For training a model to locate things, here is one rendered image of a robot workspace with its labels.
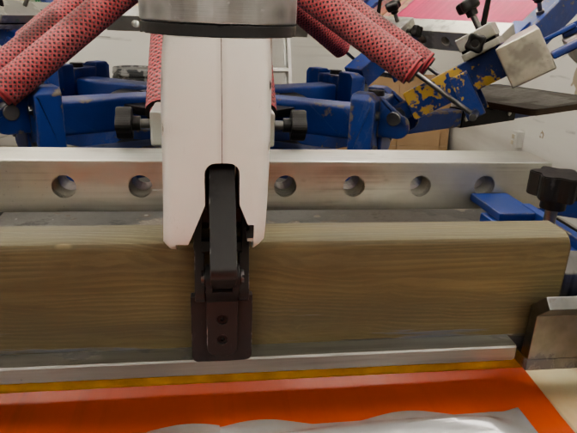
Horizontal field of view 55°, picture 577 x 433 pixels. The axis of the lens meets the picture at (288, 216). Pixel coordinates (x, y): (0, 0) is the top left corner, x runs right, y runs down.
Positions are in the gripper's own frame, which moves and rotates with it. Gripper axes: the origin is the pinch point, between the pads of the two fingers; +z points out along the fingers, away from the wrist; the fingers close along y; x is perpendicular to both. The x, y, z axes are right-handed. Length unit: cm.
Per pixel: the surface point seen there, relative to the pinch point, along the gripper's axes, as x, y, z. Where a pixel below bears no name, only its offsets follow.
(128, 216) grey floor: -48, -288, 102
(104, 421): -6.6, 2.5, 5.8
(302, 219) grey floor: 54, -279, 102
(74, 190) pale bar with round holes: -13.4, -24.1, 0.8
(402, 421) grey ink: 10.0, 4.7, 5.3
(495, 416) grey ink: 15.9, 4.3, 5.7
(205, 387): -1.0, 0.0, 5.9
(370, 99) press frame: 26, -61, -3
